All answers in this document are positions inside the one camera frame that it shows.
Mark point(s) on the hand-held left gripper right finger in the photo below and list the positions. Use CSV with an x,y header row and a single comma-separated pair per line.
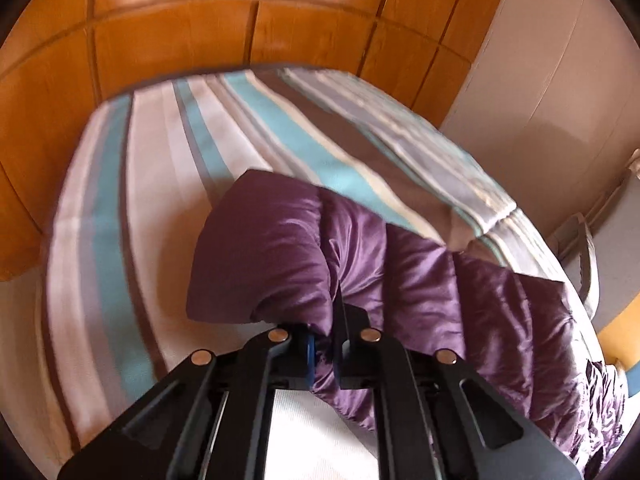
x,y
350,355

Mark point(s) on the grey yellow blue headboard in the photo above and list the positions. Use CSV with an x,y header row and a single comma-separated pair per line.
x,y
620,335

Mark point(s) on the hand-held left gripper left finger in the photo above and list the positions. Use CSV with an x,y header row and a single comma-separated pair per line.
x,y
310,360

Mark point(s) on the striped bed sheet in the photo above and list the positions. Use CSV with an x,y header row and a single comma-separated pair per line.
x,y
150,210

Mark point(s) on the purple puffer jacket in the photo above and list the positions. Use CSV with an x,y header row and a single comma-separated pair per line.
x,y
280,240

